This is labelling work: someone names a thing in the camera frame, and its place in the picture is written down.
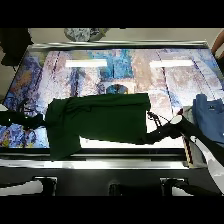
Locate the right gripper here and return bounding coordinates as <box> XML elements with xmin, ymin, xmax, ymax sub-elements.
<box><xmin>146</xmin><ymin>129</ymin><xmax>170</xmax><ymax>145</ymax></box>

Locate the green T-shirt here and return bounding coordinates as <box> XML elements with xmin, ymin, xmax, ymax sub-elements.
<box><xmin>44</xmin><ymin>92</ymin><xmax>153</xmax><ymax>162</ymax></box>

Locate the person's forearm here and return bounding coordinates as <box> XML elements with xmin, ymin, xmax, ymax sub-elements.
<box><xmin>210</xmin><ymin>28</ymin><xmax>224</xmax><ymax>56</ymax></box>

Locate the blue garment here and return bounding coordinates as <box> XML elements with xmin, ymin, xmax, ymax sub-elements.
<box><xmin>192</xmin><ymin>93</ymin><xmax>224</xmax><ymax>148</ymax></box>

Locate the grey patterned garment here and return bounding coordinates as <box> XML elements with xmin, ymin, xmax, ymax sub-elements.
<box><xmin>63</xmin><ymin>27</ymin><xmax>110</xmax><ymax>43</ymax></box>

